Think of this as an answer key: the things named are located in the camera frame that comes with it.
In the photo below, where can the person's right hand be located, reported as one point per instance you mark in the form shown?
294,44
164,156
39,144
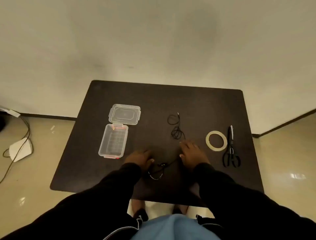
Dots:
193,155

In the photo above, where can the person's left hand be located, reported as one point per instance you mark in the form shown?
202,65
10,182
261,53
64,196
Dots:
138,159

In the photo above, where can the person's left thumb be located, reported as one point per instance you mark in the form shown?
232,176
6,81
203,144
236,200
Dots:
150,162

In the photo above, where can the person's right thumb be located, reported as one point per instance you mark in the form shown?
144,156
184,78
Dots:
183,157

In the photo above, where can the person's right forearm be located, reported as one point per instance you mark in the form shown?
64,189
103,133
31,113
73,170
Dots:
217,190

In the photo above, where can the person's left forearm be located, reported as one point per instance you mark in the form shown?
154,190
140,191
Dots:
116,188

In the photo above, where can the clear tape roll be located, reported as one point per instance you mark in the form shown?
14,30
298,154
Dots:
207,141

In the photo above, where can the clear plastic storage box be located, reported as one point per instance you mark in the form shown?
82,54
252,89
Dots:
113,142

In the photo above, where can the black scissors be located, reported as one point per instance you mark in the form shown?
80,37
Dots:
230,141

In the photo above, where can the black sandal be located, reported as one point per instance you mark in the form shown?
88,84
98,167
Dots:
141,214

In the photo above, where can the clear plastic box lid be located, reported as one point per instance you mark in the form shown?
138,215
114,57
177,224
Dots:
124,114

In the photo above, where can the light blue shirt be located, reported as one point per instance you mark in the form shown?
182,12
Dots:
172,228

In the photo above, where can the small white floor scrap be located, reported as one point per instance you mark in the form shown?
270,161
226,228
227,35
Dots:
52,128

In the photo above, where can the white flat floor device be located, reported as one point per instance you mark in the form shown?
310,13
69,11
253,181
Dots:
21,150

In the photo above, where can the white power adapter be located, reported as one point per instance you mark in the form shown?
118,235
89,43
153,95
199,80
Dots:
11,112

